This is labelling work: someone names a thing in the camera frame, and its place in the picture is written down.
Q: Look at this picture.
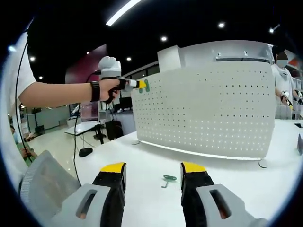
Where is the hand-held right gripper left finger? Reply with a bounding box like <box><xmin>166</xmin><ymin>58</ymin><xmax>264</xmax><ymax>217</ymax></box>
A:
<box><xmin>55</xmin><ymin>162</ymin><xmax>127</xmax><ymax>227</ymax></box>

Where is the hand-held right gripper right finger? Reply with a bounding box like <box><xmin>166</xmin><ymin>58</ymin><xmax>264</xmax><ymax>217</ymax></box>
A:
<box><xmin>180</xmin><ymin>161</ymin><xmax>268</xmax><ymax>227</ymax></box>

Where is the green hook assembly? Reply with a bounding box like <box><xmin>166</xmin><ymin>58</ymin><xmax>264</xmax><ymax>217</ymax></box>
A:
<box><xmin>161</xmin><ymin>174</ymin><xmax>178</xmax><ymax>189</ymax></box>
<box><xmin>139</xmin><ymin>79</ymin><xmax>151</xmax><ymax>94</ymax></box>

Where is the white perforated mounting plate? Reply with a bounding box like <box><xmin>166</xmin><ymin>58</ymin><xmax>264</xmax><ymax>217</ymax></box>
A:
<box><xmin>130</xmin><ymin>61</ymin><xmax>276</xmax><ymax>169</ymax></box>

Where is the person's left hand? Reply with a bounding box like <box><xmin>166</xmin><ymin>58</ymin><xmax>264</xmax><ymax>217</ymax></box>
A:
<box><xmin>99</xmin><ymin>78</ymin><xmax>122</xmax><ymax>103</ymax></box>

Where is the black monitor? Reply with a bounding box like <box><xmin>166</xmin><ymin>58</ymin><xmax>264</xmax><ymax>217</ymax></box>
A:
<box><xmin>119</xmin><ymin>96</ymin><xmax>133</xmax><ymax>111</ymax></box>

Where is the black wristband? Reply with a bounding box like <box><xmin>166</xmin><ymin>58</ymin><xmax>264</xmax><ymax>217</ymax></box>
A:
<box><xmin>89</xmin><ymin>81</ymin><xmax>101</xmax><ymax>102</ymax></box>

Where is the grey mesh office chair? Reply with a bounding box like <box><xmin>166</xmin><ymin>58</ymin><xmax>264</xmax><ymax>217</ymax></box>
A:
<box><xmin>18</xmin><ymin>150</ymin><xmax>82</xmax><ymax>213</ymax></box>

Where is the black computer tower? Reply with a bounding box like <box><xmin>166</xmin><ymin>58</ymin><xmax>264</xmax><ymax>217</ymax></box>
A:
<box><xmin>105</xmin><ymin>120</ymin><xmax>124</xmax><ymax>140</ymax></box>

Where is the laptop with lit screen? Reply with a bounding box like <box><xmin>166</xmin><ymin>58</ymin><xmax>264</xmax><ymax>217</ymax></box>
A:
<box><xmin>80</xmin><ymin>102</ymin><xmax>99</xmax><ymax>122</ymax></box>

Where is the linear ceiling light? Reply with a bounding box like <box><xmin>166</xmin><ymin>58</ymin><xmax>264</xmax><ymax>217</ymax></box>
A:
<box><xmin>106</xmin><ymin>0</ymin><xmax>143</xmax><ymax>26</ymax></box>

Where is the black computer mouse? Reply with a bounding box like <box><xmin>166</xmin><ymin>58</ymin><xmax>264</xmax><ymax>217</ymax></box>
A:
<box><xmin>79</xmin><ymin>147</ymin><xmax>93</xmax><ymax>157</ymax></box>

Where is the white desk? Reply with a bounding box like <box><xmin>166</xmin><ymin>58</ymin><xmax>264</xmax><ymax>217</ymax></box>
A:
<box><xmin>64</xmin><ymin>122</ymin><xmax>107</xmax><ymax>145</ymax></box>

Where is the dark grey curved stand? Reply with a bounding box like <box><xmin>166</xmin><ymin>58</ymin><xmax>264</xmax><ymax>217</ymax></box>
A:
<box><xmin>297</xmin><ymin>133</ymin><xmax>303</xmax><ymax>156</ymax></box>

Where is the grey metal shelf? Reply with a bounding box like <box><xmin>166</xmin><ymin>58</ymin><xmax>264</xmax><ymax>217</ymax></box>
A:
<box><xmin>214</xmin><ymin>49</ymin><xmax>273</xmax><ymax>63</ymax></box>

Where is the large red wall screen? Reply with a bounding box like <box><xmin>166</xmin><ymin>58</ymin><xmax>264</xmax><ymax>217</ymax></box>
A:
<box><xmin>65</xmin><ymin>44</ymin><xmax>108</xmax><ymax>83</ymax></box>

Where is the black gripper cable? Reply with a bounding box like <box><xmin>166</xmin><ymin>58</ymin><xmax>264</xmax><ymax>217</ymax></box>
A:
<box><xmin>72</xmin><ymin>70</ymin><xmax>102</xmax><ymax>187</ymax></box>

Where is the black chest cable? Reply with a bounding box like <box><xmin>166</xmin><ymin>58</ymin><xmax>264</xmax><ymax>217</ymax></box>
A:
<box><xmin>14</xmin><ymin>42</ymin><xmax>34</xmax><ymax>164</ymax></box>

